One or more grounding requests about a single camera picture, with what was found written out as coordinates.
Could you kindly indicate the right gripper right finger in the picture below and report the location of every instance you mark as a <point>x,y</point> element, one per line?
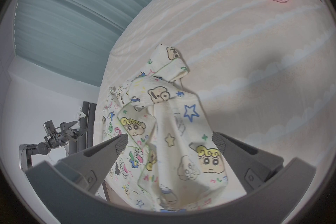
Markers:
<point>249,162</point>

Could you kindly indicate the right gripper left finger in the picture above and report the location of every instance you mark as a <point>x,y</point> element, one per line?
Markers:
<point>89,165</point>

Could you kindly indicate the white printed pyjama top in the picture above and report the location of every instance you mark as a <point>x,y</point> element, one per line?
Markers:
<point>170,112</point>

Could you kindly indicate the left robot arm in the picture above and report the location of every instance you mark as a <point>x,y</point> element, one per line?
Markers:
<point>27,152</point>

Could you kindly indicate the bed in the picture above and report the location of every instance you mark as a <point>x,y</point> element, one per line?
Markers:
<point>262,60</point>

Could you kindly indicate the blue-green curtain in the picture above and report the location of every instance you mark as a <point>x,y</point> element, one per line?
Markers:
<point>78,20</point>

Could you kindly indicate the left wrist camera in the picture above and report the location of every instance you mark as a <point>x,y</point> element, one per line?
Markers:
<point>49,127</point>

